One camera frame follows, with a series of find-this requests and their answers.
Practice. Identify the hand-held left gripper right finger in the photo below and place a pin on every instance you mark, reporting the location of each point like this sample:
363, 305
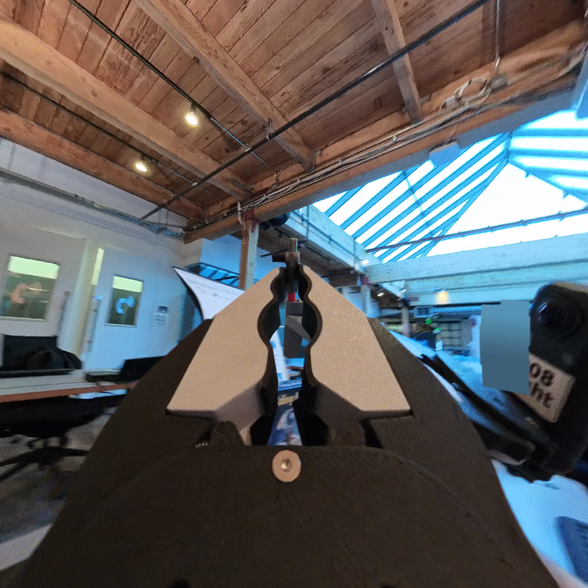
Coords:
353, 363

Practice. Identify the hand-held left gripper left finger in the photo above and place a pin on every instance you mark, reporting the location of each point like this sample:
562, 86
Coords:
220, 363

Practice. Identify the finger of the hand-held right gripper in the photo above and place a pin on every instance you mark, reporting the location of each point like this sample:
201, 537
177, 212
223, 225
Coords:
296, 337

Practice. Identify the grey sleeve with dark pin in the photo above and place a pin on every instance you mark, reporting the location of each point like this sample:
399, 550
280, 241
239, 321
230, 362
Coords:
294, 308

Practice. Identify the grey connector red-tipped axle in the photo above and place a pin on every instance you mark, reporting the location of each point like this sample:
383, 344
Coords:
293, 257

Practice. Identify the long office desk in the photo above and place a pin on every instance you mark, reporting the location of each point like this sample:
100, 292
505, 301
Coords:
55, 388

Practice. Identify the white instruction sheet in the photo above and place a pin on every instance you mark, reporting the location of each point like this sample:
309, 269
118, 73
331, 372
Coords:
216, 294

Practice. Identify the blue robot kit box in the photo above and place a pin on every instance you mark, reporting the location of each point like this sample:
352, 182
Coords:
285, 422

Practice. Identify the black round speaker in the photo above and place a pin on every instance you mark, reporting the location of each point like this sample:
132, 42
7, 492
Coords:
275, 221

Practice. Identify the glass skylight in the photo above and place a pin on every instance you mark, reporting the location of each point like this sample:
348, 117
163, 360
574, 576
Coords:
459, 206

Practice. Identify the black bag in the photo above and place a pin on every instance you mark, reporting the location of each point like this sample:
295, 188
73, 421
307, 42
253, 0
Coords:
41, 356

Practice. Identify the ceiling spot light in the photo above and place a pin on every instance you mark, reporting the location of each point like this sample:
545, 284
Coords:
141, 166
191, 118

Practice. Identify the black ceiling pipe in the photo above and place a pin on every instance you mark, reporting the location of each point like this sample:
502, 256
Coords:
294, 121

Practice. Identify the ceiling junction box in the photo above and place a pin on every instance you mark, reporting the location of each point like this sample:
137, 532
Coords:
499, 81

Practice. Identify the white wall thermostat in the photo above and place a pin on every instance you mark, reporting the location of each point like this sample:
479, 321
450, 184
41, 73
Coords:
160, 315

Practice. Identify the wooden post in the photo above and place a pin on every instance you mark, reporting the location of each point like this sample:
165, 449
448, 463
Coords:
248, 257

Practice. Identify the wall window phone icon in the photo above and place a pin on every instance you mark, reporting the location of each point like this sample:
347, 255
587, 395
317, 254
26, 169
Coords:
125, 301

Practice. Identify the wall window striped icon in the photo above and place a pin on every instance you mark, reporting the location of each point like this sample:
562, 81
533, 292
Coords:
30, 287

